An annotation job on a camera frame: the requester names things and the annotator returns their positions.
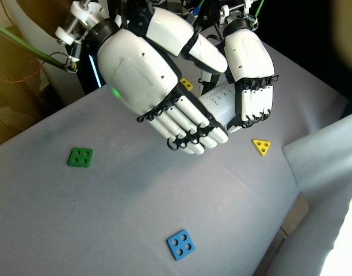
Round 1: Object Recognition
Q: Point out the yellow square four-hole block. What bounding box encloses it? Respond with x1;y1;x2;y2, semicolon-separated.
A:
179;78;194;93

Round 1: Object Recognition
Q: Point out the white robot body column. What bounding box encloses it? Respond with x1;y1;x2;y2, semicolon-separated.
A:
9;0;104;100

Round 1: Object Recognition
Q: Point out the green square four-hole block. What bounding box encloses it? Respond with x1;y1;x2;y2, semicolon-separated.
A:
67;147;94;168

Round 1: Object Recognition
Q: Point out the large clear plastic syringe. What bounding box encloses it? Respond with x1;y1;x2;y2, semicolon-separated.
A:
197;82;243;133

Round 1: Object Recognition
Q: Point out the yellow triangle three-hole block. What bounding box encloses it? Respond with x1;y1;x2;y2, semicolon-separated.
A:
252;139;272;157

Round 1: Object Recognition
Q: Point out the green cable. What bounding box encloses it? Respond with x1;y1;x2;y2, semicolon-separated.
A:
254;0;266;18
0;20;66;68

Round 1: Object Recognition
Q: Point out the blue square four-hole block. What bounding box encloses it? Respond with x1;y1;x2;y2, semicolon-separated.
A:
166;229;197;261

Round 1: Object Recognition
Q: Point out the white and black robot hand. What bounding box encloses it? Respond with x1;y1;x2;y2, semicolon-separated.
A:
95;6;230;156
197;28;280;135

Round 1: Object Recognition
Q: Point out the grey table cloth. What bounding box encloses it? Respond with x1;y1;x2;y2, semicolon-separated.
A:
0;24;349;276

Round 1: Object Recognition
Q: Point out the white backdrop sheet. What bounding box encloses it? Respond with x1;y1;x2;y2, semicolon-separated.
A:
250;110;352;276

